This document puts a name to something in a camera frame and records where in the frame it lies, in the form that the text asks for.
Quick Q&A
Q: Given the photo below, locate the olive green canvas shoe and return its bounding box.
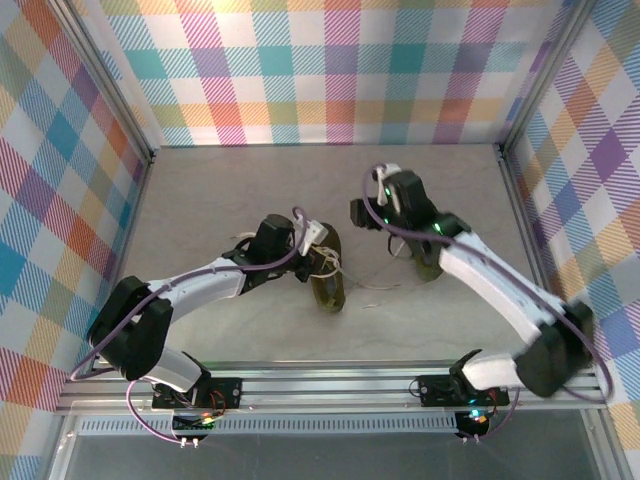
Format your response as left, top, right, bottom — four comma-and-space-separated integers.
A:
410, 239, 444, 282
309, 222, 349, 316

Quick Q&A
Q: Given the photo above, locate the olive shoe with laces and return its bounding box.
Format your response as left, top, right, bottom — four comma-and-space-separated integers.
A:
229, 229, 402, 292

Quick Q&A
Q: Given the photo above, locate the small electronics board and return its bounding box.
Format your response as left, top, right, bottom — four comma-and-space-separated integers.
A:
457, 407, 494, 446
172, 408, 221, 449

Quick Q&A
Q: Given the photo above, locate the aluminium table edge rail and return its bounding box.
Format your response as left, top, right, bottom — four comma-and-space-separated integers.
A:
89, 152, 157, 321
498, 147, 564, 306

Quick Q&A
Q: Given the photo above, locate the long aluminium rail beam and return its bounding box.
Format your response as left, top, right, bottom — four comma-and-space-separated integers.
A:
53, 363, 607, 417

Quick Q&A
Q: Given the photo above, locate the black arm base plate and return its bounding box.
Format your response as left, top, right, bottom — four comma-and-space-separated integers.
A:
152, 377, 245, 412
409, 374, 511, 409

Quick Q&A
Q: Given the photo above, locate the aluminium frame post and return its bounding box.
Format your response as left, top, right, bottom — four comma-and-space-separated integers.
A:
49, 0, 157, 166
498, 0, 599, 162

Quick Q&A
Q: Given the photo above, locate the grey slotted cable duct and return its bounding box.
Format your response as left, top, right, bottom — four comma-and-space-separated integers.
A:
74, 417, 461, 436

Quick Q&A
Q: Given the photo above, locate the aluminium frame leg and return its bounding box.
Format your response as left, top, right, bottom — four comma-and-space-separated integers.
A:
582, 409, 625, 480
45, 413, 81, 480

